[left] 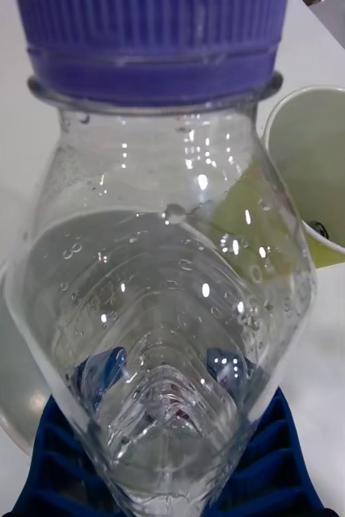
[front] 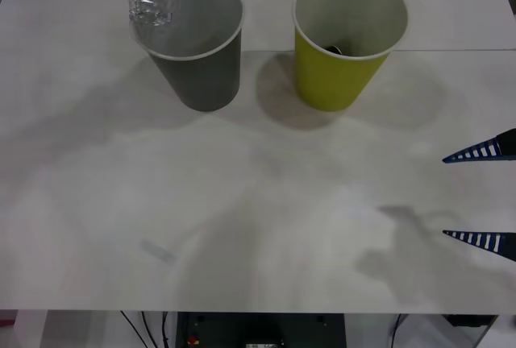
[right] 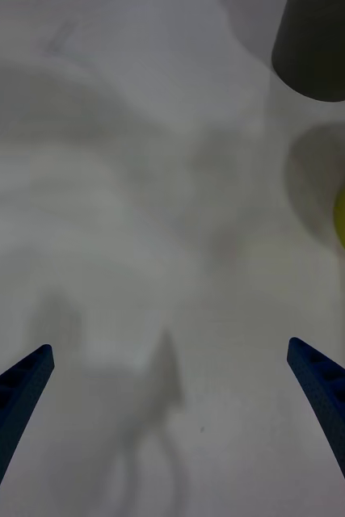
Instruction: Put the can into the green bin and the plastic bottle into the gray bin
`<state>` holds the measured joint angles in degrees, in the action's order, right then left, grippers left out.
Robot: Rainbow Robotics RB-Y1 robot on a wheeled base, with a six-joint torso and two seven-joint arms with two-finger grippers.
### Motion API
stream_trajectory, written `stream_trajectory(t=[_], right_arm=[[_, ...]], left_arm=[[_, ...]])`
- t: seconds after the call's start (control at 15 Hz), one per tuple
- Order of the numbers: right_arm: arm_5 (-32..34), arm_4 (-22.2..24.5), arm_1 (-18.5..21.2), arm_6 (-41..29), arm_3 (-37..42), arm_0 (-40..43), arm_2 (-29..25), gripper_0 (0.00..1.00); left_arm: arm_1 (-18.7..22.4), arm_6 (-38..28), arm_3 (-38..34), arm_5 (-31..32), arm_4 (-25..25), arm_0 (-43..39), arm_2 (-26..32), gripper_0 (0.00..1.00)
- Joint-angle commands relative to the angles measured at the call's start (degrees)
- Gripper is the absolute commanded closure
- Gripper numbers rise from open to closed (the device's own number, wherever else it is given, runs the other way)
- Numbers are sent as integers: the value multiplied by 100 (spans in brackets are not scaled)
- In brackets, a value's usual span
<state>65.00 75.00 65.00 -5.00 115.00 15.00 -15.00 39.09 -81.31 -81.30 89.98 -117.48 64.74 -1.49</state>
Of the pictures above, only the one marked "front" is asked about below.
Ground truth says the grey plastic bin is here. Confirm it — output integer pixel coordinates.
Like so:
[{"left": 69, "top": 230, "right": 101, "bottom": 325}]
[{"left": 131, "top": 0, "right": 247, "bottom": 113}]

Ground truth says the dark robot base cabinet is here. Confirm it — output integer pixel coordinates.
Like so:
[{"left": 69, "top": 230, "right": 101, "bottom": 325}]
[{"left": 176, "top": 311, "right": 348, "bottom": 348}]

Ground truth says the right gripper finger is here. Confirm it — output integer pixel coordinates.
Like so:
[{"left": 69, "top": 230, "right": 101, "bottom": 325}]
[
  {"left": 442, "top": 230, "right": 516, "bottom": 263},
  {"left": 442, "top": 127, "right": 516, "bottom": 164}
]

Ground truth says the yellow-green plastic bin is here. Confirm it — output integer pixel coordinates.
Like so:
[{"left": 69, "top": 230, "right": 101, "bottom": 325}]
[{"left": 292, "top": 0, "right": 410, "bottom": 114}]

